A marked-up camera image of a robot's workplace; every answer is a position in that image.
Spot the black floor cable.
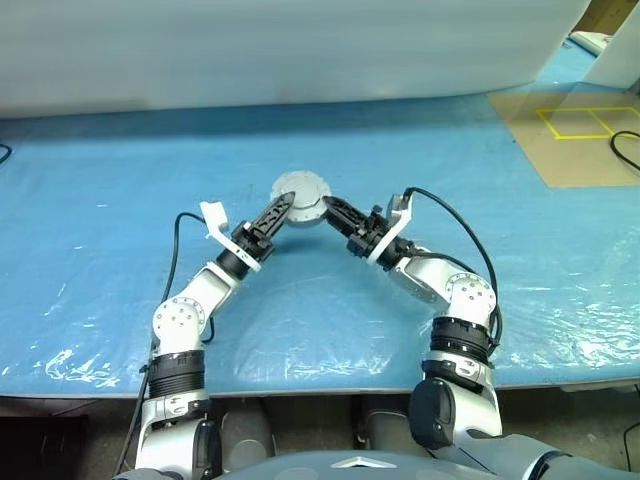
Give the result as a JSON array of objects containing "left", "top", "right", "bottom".
[{"left": 622, "top": 383, "right": 640, "bottom": 457}]

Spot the grey robot torso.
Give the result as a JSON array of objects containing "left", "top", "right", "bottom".
[{"left": 112, "top": 444, "right": 640, "bottom": 480}]

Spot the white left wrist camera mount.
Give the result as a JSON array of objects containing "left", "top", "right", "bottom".
[{"left": 199, "top": 200, "right": 264, "bottom": 274}]

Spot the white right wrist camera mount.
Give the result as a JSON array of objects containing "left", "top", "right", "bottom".
[{"left": 364, "top": 192, "right": 415, "bottom": 272}]

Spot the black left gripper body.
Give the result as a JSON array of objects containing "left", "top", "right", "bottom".
[{"left": 229, "top": 219, "right": 277, "bottom": 263}]

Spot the grey ribbed motor cover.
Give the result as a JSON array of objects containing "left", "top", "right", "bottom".
[{"left": 269, "top": 170, "right": 336, "bottom": 214}]

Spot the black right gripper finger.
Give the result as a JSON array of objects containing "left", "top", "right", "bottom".
[{"left": 321, "top": 195, "right": 370, "bottom": 241}]

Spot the black cable loop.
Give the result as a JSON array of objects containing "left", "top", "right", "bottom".
[{"left": 608, "top": 130, "right": 640, "bottom": 177}]

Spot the white upright panel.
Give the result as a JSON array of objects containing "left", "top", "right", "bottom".
[{"left": 582, "top": 0, "right": 640, "bottom": 94}]

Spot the dark rounded grey shape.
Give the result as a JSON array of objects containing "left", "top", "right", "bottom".
[
  {"left": 218, "top": 398, "right": 274, "bottom": 472},
  {"left": 357, "top": 396, "right": 417, "bottom": 452}
]

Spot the yellow tape squares marking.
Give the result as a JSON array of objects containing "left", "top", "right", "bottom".
[{"left": 537, "top": 106, "right": 640, "bottom": 142}]

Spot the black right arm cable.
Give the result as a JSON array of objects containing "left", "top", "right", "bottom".
[{"left": 403, "top": 186, "right": 503, "bottom": 347}]

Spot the white flat box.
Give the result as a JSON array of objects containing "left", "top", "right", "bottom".
[{"left": 569, "top": 30, "right": 614, "bottom": 52}]

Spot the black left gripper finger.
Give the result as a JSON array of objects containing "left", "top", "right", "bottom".
[{"left": 251, "top": 190, "right": 297, "bottom": 243}]

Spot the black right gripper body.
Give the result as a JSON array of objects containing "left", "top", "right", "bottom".
[{"left": 346, "top": 206, "right": 394, "bottom": 259}]

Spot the brown cardboard sheet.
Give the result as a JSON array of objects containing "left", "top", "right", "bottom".
[{"left": 487, "top": 84, "right": 640, "bottom": 190}]

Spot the large white foam board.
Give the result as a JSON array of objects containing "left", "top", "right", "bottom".
[{"left": 0, "top": 0, "right": 594, "bottom": 119}]

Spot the black box under table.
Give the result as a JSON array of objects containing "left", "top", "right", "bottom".
[{"left": 0, "top": 414, "right": 89, "bottom": 480}]

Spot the blue table mat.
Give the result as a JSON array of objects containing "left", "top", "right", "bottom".
[{"left": 0, "top": 47, "right": 640, "bottom": 399}]

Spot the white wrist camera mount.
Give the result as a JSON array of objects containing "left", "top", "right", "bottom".
[
  {"left": 364, "top": 192, "right": 415, "bottom": 272},
  {"left": 199, "top": 200, "right": 264, "bottom": 274}
]

